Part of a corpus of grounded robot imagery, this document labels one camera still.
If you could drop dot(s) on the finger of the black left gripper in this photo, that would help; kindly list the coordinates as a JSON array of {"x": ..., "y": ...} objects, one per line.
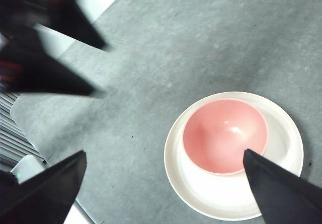
[
  {"x": 70, "y": 20},
  {"x": 37, "y": 70}
]

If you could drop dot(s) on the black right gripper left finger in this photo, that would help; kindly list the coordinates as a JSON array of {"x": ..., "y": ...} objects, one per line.
[{"x": 45, "y": 198}]

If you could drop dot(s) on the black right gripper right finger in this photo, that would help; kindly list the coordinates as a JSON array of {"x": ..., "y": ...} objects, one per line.
[{"x": 281, "y": 193}]

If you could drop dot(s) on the white round plate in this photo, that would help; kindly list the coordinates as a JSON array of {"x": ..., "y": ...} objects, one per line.
[{"x": 213, "y": 196}]

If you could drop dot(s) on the red ribbed bowl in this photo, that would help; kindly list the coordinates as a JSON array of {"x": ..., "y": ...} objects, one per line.
[{"x": 216, "y": 138}]

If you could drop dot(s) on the white box device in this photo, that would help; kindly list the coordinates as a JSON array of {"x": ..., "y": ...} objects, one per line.
[{"x": 27, "y": 167}]

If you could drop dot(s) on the ribbed grey metal panel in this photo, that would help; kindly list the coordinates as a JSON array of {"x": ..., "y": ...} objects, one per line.
[{"x": 12, "y": 133}]

